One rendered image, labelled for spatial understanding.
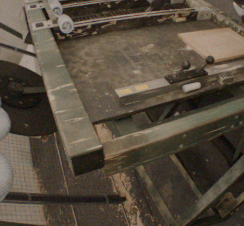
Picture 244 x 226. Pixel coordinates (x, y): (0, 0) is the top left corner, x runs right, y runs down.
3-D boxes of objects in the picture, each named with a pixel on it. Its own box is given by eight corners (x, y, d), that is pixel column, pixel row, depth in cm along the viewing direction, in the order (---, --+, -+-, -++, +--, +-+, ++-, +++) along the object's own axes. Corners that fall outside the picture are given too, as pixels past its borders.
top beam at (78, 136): (105, 168, 77) (104, 147, 70) (73, 177, 74) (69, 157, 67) (30, -13, 229) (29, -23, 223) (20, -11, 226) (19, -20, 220)
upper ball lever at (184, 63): (180, 81, 106) (194, 66, 94) (172, 83, 105) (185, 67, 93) (176, 73, 107) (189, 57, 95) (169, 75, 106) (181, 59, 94)
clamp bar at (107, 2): (184, 4, 192) (188, -25, 177) (30, 25, 156) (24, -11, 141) (177, -1, 199) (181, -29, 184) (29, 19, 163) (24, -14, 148)
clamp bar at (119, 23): (212, 20, 169) (218, -13, 153) (36, 47, 133) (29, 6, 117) (203, 14, 176) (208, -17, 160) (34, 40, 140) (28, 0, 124)
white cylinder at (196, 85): (185, 93, 105) (200, 89, 107) (186, 88, 103) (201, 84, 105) (181, 89, 107) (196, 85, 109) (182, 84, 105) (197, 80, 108)
